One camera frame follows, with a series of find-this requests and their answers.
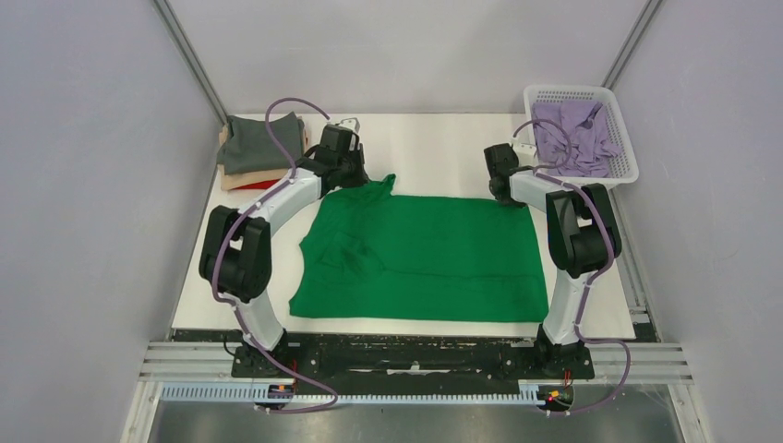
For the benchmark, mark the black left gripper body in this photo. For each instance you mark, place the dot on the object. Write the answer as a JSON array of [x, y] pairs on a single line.
[[352, 167]]

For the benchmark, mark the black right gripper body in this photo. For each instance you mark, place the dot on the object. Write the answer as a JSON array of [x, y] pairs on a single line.
[[503, 200]]

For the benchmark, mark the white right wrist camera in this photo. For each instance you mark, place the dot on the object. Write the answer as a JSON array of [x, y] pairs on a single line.
[[524, 147]]

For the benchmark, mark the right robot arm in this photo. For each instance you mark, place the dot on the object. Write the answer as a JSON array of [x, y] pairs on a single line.
[[582, 243]]

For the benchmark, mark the purple crumpled t-shirt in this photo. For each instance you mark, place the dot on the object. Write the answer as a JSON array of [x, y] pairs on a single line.
[[574, 138]]

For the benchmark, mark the white plastic basket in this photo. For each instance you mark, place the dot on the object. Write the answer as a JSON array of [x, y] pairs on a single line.
[[624, 168]]

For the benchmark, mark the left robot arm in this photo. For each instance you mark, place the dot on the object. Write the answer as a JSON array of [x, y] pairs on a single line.
[[236, 256]]

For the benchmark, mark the grey folded t-shirt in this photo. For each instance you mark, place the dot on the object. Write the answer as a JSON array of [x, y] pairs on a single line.
[[249, 148]]

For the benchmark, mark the white slotted cable duct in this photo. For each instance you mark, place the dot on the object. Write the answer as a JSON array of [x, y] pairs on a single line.
[[265, 393]]

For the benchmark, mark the green t-shirt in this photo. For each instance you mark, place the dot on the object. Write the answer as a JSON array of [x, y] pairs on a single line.
[[373, 253]]

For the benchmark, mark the beige folded t-shirt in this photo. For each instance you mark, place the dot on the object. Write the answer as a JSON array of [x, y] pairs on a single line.
[[230, 182]]

